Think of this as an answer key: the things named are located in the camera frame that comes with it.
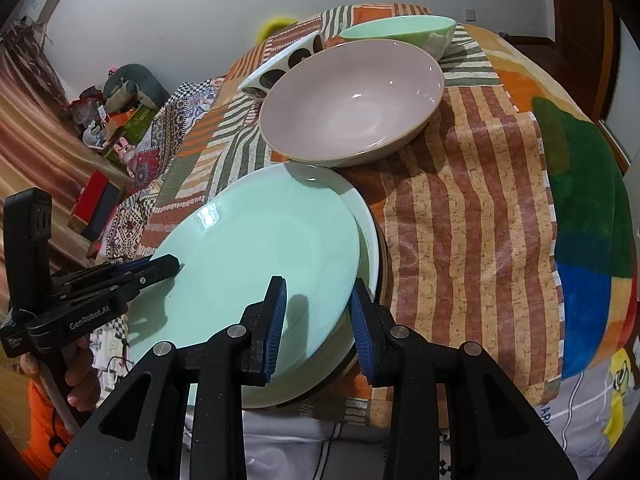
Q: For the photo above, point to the striped patchwork cloth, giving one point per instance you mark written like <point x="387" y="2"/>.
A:
<point x="465" y="200"/>

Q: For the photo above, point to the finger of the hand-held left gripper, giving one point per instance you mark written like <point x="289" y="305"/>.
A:
<point x="155" y="266"/>
<point x="100" y="294"/>

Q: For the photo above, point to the patterned checkered blanket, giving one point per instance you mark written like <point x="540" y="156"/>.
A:
<point x="165" y="130"/>

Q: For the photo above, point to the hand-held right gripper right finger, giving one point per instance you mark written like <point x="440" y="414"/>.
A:
<point x="361" y="335"/>

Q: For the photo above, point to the mint green bowl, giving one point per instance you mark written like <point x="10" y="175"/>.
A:
<point x="395" y="30"/>

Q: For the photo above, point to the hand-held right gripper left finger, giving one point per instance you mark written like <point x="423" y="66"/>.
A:
<point x="275" y="330"/>

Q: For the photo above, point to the pink bowl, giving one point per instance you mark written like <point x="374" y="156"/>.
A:
<point x="350" y="100"/>

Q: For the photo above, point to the mint green plate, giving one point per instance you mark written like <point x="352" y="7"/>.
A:
<point x="260" y="240"/>

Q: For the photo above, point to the grey printed bed sheet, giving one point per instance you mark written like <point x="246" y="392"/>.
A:
<point x="590" y="410"/>

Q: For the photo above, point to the white bowl with dark spots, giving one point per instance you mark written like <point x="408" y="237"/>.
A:
<point x="280" y="60"/>

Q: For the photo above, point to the white plate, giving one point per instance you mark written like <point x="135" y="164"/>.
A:
<point x="367" y="240"/>

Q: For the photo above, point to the pink rabbit toy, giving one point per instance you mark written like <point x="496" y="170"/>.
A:
<point x="125" y="152"/>

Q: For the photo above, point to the person's left forearm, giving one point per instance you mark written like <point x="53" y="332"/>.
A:
<point x="42" y="420"/>

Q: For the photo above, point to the brown striped curtain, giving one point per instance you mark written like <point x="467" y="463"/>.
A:
<point x="35" y="135"/>

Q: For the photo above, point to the yellow foam arch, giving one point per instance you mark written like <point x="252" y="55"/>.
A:
<point x="272" y="27"/>

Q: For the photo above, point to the red box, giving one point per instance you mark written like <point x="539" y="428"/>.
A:
<point x="92" y="200"/>

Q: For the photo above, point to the wooden door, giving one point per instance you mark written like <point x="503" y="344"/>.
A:
<point x="585" y="5"/>

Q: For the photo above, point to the grey plush toy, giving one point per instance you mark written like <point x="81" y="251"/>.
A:
<point x="135" y="80"/>

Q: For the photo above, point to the person's left hand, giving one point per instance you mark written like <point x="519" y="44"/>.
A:
<point x="82" y="370"/>

